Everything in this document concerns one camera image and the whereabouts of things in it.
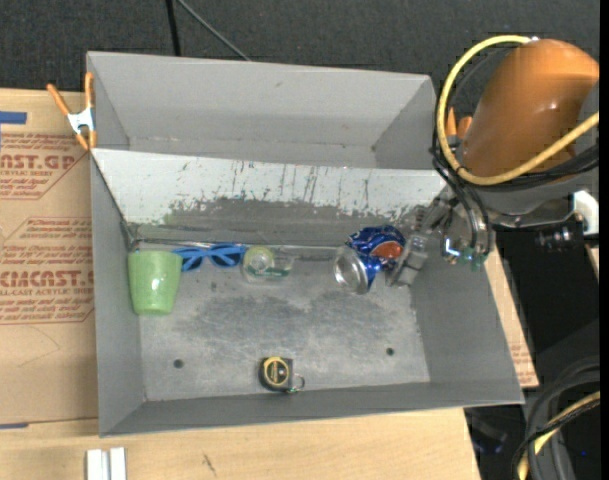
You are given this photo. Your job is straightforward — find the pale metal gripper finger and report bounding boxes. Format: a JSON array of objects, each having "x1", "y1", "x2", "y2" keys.
[
  {"x1": 402, "y1": 235, "x2": 430, "y2": 265},
  {"x1": 385, "y1": 252, "x2": 429, "y2": 289}
]

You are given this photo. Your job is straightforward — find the crushed blue drink can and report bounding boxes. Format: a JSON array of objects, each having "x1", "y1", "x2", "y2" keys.
[{"x1": 332, "y1": 224, "x2": 408, "y2": 297}]

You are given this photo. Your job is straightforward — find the blue sunglasses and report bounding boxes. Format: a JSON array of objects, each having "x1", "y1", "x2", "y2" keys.
[{"x1": 172, "y1": 241, "x2": 249, "y2": 273}]

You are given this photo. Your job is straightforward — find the grey metal bin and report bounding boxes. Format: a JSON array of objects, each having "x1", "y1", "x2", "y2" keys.
[{"x1": 85, "y1": 51, "x2": 526, "y2": 438}]

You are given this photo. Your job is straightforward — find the brown cardboard board red print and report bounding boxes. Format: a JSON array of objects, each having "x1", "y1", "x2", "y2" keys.
[{"x1": 0, "y1": 86, "x2": 540, "y2": 428}]

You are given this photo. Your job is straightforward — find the black and yellow tape measure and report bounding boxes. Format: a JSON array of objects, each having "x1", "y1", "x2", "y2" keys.
[{"x1": 257, "y1": 356, "x2": 306, "y2": 395}]

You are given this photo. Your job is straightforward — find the black cylinder on white bracket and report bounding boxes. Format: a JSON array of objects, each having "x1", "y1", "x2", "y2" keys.
[{"x1": 533, "y1": 190, "x2": 600, "y2": 252}]

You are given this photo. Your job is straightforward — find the green plastic cup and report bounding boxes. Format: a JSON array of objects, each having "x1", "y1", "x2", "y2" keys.
[{"x1": 127, "y1": 249, "x2": 184, "y2": 317}]

